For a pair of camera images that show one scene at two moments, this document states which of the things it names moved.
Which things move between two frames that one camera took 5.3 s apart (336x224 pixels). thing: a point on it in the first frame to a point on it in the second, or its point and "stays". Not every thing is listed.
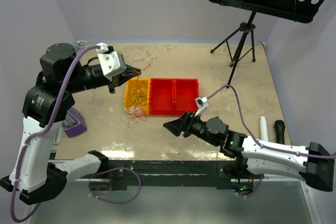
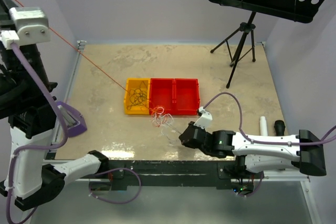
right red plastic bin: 185,92 stays
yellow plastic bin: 137,96 stays
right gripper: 182,125 to 191,125
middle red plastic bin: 161,96 stays
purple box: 74,123 stays
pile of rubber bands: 132,113 to 160,119
